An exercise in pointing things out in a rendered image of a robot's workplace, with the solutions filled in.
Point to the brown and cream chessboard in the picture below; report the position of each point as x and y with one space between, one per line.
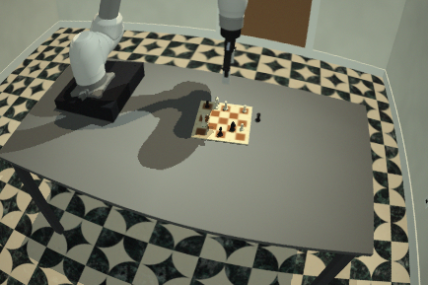
219 117

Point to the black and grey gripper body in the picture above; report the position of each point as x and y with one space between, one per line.
230 35

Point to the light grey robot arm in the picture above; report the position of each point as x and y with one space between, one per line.
88 54

